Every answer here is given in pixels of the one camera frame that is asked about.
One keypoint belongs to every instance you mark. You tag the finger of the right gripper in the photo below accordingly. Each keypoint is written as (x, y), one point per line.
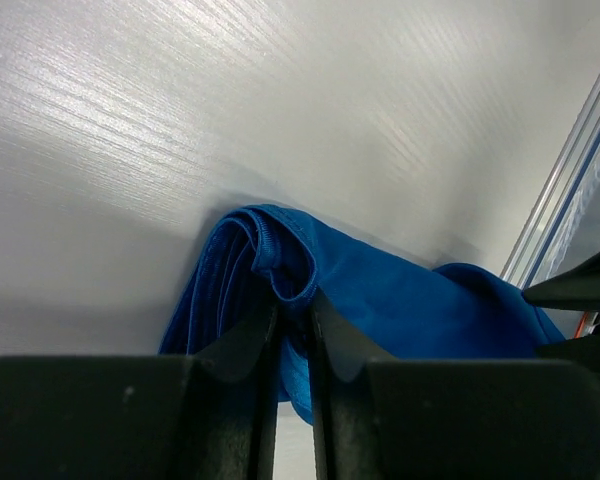
(584, 351)
(575, 290)

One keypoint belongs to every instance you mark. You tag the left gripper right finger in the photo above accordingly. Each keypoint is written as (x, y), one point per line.
(378, 417)

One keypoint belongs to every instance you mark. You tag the blue cloth napkin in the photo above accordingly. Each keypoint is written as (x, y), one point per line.
(455, 311)

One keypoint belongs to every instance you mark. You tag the aluminium front rail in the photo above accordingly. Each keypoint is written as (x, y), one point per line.
(545, 238)

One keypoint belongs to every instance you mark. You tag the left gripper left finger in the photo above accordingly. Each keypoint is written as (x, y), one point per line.
(207, 416)

